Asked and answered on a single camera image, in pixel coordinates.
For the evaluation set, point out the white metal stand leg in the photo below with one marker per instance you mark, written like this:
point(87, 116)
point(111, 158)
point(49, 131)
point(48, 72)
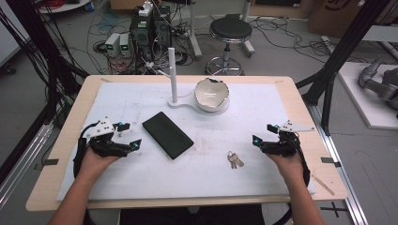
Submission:
point(247, 31)
point(194, 31)

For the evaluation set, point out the black metal frame strut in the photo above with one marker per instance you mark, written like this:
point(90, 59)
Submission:
point(341, 53)

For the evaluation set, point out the thin wooden stick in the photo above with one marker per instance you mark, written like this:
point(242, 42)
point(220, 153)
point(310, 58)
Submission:
point(324, 185)

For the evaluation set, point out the black round stool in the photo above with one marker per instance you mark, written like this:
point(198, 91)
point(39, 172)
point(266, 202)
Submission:
point(231, 29)

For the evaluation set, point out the white stand with post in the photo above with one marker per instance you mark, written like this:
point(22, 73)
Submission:
point(173, 78)

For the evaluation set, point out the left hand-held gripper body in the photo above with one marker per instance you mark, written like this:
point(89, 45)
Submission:
point(100, 128)

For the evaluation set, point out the person's right hand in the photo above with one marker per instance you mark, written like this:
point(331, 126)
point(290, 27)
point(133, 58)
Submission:
point(288, 167)

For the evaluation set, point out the person's left hand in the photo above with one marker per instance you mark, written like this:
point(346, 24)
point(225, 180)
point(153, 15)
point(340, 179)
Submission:
point(94, 164)

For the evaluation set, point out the black smartphone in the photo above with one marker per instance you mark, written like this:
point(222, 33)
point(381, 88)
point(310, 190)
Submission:
point(167, 135)

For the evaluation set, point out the black computer tower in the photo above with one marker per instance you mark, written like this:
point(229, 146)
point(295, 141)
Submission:
point(141, 36)
point(163, 29)

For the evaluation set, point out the brown cardboard box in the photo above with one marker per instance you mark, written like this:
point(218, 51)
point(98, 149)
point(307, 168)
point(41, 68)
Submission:
point(334, 15)

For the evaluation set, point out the white wavy-rim bowl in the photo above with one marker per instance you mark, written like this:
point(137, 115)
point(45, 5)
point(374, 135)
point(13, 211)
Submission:
point(211, 93)

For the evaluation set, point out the black tape cross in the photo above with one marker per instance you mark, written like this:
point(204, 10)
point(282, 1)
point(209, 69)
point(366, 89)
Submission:
point(334, 208)

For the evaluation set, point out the grey power supply unit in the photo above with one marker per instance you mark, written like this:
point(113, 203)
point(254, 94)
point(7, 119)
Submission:
point(112, 43)
point(125, 44)

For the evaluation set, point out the white floor board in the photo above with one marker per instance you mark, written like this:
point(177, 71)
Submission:
point(363, 103)

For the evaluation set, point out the white table mat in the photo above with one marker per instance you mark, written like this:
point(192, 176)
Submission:
point(200, 182)

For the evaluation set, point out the aluminium rail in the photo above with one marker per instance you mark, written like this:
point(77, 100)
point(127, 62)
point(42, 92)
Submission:
point(22, 162)
point(339, 168)

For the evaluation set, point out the silver key bunch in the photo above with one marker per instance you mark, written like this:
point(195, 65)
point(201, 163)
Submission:
point(234, 160)

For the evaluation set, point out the white power strip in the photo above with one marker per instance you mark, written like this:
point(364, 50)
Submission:
point(145, 8)

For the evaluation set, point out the black tape strip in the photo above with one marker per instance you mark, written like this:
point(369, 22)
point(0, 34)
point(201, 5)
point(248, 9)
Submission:
point(330, 160)
point(50, 162)

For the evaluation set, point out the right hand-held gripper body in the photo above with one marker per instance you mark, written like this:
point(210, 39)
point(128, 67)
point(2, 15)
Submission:
point(284, 142)

